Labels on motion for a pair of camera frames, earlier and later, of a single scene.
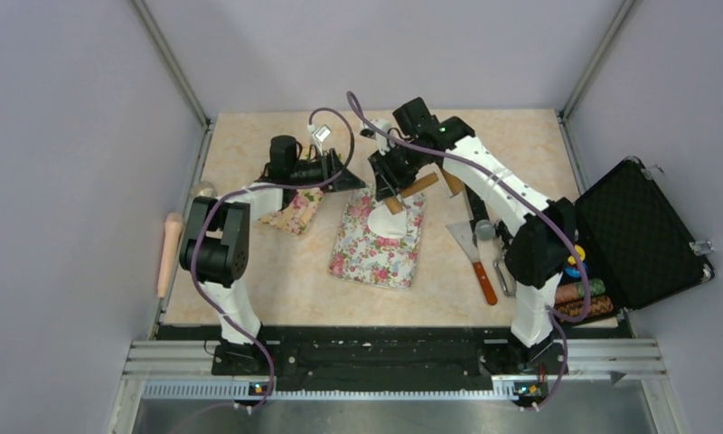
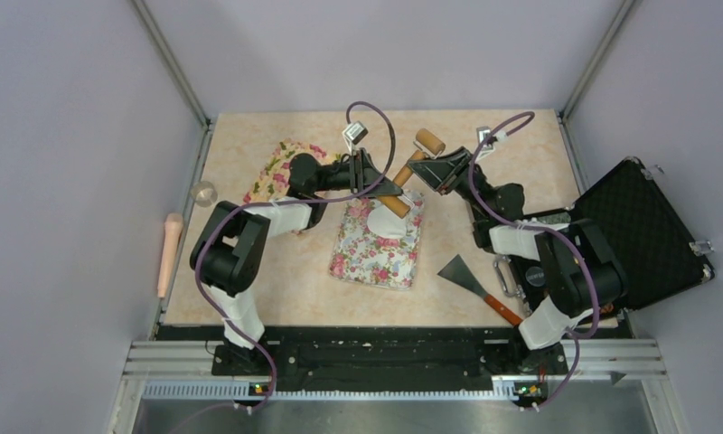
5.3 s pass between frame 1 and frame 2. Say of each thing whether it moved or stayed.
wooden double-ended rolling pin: moved
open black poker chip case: stayed
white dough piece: stayed
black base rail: stayed
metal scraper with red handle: moved
